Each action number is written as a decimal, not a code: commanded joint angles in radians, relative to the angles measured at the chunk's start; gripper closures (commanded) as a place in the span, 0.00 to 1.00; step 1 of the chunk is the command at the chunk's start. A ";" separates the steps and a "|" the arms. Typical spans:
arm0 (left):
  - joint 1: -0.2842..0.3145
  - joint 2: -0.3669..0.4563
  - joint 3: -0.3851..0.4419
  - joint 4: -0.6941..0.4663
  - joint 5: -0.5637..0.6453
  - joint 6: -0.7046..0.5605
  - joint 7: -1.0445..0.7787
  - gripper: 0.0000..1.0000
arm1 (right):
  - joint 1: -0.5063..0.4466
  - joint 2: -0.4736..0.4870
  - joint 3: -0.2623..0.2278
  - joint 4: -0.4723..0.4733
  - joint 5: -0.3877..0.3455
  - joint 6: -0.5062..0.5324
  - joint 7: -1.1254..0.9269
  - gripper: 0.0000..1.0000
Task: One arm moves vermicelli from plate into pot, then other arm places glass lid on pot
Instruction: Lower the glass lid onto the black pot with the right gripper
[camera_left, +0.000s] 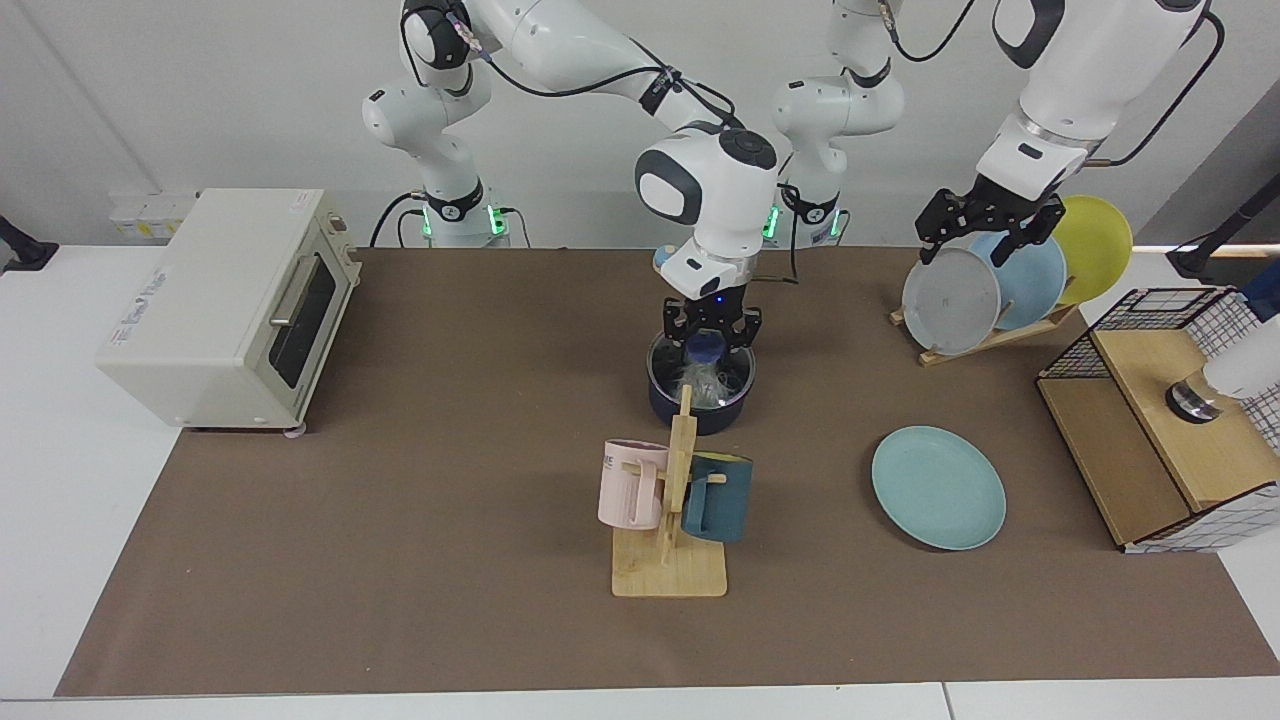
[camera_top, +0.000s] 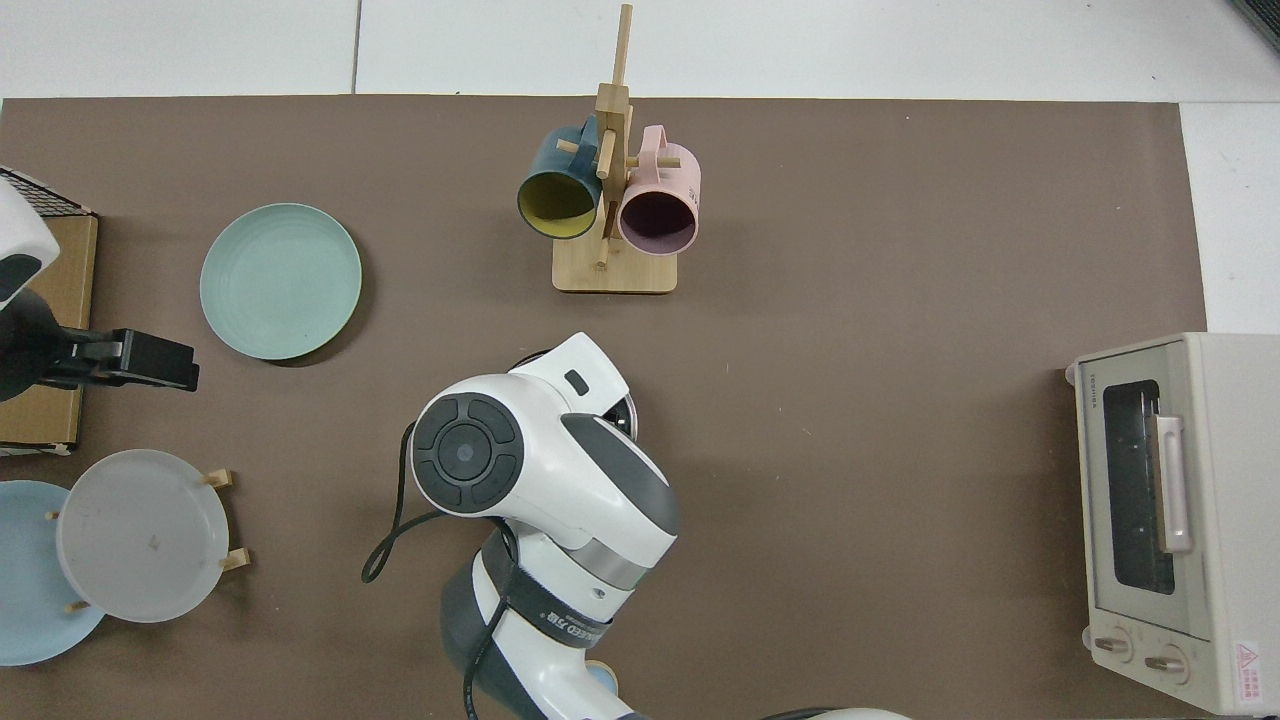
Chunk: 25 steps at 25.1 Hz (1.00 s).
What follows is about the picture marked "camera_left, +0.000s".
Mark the glass lid with blue knob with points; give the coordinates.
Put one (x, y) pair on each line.
(706, 348)

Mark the light blue round plate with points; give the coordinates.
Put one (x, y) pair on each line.
(1035, 280)

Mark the yellow round plate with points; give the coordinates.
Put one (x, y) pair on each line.
(1095, 245)

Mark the grey round plate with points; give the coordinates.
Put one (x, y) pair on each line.
(950, 305)

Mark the wooden plate rack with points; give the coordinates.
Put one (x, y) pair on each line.
(1030, 328)

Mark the green round plate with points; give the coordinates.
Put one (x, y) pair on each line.
(935, 490)

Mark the small blue round thing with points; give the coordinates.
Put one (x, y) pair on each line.
(664, 260)

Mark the pink cup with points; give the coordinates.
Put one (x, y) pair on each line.
(625, 490)

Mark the dark teal cup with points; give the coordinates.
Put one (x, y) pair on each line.
(720, 500)

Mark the wooden cup stand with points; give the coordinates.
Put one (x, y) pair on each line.
(668, 575)

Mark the white cylinder with dark end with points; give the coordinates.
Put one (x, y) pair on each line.
(1245, 375)

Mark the brown table cloth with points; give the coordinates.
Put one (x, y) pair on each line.
(450, 500)

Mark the pale toaster oven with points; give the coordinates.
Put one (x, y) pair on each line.
(220, 290)

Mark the black clamp mount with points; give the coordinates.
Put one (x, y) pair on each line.
(1185, 262)
(25, 250)

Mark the white wall socket box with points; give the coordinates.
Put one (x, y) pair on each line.
(150, 215)

